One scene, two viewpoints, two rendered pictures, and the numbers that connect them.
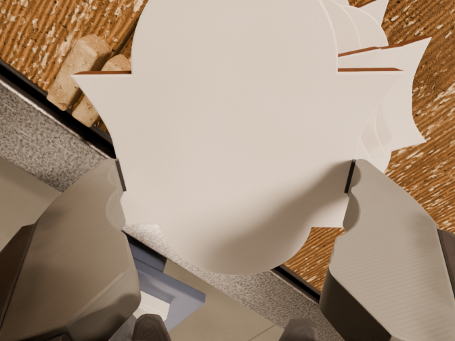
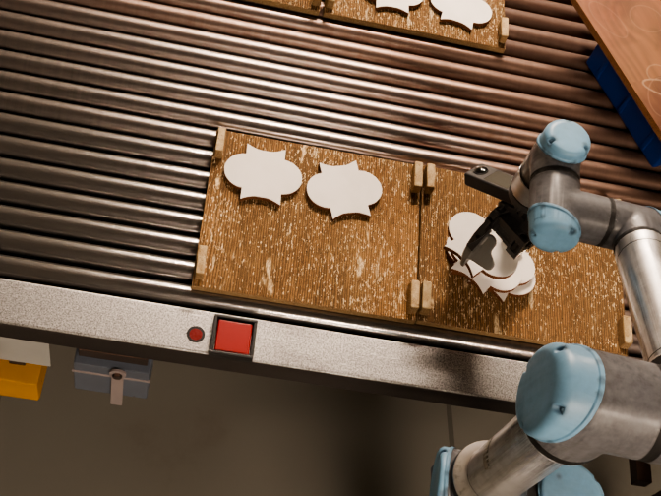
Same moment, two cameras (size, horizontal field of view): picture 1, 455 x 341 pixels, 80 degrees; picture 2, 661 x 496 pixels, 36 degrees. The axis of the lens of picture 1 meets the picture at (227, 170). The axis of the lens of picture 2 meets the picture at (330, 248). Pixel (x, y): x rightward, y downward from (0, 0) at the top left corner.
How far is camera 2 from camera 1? 1.74 m
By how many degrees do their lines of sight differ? 57
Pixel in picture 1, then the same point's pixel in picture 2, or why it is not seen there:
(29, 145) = (398, 364)
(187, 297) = not seen: hidden behind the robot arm
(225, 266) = (508, 271)
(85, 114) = (427, 303)
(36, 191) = not seen: outside the picture
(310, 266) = (570, 335)
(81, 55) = (415, 283)
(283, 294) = not seen: hidden behind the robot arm
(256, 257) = (510, 263)
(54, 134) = (406, 349)
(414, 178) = (551, 265)
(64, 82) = (415, 295)
